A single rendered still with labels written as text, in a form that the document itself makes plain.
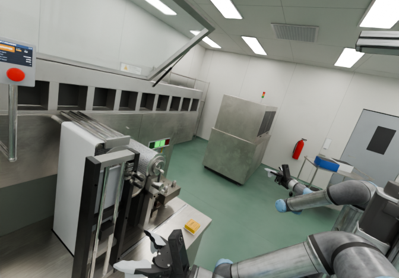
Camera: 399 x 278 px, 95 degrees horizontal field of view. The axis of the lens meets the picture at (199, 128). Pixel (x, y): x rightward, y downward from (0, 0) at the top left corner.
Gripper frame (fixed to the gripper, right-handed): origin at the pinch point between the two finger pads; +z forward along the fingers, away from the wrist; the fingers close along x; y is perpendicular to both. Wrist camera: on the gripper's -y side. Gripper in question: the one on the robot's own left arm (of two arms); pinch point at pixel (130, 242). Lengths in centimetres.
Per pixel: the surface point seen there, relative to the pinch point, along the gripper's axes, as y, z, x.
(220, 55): -215, 97, 509
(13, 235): 32, 58, 12
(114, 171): -14.6, 15.3, 7.1
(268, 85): -156, -58, 473
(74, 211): 11.4, 32.9, 13.7
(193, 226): 24, -12, 56
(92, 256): 16.7, 14.9, 5.9
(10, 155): -17.4, 33.7, -11.1
